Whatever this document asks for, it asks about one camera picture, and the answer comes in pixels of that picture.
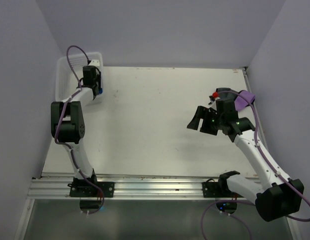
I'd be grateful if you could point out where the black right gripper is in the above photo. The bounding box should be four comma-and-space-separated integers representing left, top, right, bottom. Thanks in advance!
187, 105, 225, 136

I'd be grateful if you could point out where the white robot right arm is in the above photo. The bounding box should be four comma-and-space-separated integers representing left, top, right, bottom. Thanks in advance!
187, 99, 304, 222

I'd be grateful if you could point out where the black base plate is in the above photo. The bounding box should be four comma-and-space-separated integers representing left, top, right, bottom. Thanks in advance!
67, 178, 115, 198
201, 178, 234, 198

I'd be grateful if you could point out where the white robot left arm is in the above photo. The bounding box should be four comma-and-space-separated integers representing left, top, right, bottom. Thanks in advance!
50, 65, 103, 197

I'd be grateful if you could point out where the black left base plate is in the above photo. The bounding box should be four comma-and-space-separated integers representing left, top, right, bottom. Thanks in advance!
67, 178, 115, 198

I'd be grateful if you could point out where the aluminium mounting rail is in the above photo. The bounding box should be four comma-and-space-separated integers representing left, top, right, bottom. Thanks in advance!
27, 174, 209, 200

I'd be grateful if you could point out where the purple towel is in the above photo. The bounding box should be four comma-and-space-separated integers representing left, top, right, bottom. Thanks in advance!
234, 90, 256, 112

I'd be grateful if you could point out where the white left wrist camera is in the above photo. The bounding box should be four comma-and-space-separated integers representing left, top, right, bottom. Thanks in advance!
89, 59, 100, 67

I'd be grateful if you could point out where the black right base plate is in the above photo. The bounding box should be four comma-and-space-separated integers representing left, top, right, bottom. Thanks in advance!
201, 178, 234, 198

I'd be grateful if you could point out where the grey towel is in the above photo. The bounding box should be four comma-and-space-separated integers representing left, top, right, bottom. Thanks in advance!
216, 87, 238, 100

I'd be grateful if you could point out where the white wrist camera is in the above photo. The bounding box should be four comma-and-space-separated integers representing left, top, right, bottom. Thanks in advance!
208, 91, 220, 105
89, 59, 100, 67

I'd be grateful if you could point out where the white plastic basket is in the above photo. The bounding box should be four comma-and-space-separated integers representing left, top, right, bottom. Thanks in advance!
55, 52, 104, 108

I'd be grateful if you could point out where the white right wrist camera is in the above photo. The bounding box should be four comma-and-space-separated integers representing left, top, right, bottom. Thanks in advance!
208, 91, 220, 105

